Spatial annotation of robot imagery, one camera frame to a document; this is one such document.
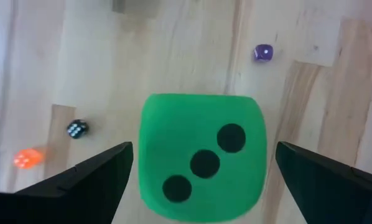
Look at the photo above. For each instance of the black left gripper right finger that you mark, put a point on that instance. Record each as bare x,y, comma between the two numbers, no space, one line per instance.
329,196

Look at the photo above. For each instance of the small orange die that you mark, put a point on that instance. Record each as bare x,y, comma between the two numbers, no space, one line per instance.
27,158

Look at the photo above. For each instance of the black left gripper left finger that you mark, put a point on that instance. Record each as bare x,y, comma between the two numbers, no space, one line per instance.
64,199

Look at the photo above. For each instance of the large green foam die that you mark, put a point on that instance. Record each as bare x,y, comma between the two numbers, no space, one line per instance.
189,130

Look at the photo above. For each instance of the small purple die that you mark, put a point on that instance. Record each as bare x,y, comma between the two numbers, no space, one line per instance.
263,52

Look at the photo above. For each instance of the small black die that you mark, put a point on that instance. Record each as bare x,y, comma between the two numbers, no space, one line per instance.
77,128

